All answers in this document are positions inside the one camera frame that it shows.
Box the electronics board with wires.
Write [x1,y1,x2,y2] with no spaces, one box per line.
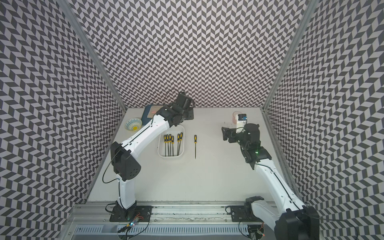
[117,212,151,240]
[238,221,265,240]

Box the aluminium corner post left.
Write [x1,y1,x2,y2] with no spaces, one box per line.
[56,0,127,111]

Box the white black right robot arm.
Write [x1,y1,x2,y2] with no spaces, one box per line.
[222,124,320,240]

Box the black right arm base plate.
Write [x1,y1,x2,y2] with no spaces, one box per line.
[228,206,251,223]

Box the left electronics board with wires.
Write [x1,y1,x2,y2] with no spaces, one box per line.
[117,212,151,240]

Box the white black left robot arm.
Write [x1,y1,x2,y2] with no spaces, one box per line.
[110,100,193,219]

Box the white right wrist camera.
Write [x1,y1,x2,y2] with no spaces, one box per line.
[236,114,248,134]

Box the blue yellow patterned bowl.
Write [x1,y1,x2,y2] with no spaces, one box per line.
[125,118,143,132]

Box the beige folded cloth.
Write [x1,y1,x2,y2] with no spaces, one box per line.
[147,105,163,118]

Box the pink translucent cup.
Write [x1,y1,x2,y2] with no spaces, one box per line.
[232,111,242,124]

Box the right electronics board with wires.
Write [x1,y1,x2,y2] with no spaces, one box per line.
[238,221,265,240]

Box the aluminium corner post right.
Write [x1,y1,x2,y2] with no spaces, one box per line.
[262,0,319,112]

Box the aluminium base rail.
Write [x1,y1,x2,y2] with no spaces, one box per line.
[64,201,319,240]

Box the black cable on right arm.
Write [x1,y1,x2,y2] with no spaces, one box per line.
[317,217,359,240]

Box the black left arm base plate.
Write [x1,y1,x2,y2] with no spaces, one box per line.
[109,205,153,223]

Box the teal rectangular tray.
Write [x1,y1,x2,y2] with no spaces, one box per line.
[141,105,163,126]

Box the aluminium corner post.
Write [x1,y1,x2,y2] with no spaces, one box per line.
[56,0,127,111]
[262,0,319,112]

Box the white plastic storage box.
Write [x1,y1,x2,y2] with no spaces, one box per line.
[158,125,186,160]

